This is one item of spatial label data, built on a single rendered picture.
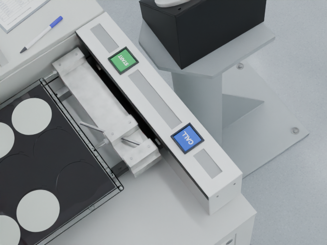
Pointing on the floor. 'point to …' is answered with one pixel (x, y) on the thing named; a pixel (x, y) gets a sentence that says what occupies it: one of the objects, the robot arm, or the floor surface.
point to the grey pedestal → (232, 98)
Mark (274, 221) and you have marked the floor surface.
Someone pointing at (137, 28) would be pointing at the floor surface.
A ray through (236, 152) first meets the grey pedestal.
